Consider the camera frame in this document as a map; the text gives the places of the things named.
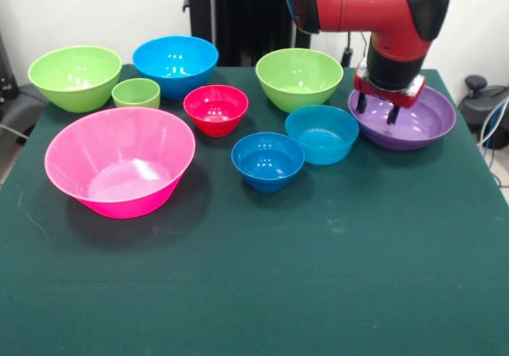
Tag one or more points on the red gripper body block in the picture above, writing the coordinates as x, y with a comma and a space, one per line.
385, 95

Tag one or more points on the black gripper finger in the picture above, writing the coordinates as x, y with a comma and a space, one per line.
393, 115
362, 103

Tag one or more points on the purple shallow bowl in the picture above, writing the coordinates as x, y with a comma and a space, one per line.
417, 125

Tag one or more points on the turquoise bowl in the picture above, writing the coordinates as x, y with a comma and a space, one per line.
322, 137

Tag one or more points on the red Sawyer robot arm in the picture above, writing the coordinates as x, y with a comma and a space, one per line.
358, 2

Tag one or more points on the lime green large bowl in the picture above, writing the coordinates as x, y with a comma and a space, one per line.
75, 78
298, 78

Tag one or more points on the black stand base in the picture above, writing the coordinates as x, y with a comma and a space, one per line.
20, 105
483, 105

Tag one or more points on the dark blue small bowl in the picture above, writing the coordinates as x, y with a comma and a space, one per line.
267, 161

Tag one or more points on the red small bowl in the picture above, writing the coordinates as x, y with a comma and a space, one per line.
216, 109

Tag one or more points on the blue large bowl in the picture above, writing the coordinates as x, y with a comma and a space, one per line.
175, 66

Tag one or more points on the dark green table cloth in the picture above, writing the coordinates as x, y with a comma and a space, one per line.
254, 272

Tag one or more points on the lime green small cup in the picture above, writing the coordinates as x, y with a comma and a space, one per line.
135, 94

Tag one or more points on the pink large bowl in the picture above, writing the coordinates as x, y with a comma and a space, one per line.
119, 161

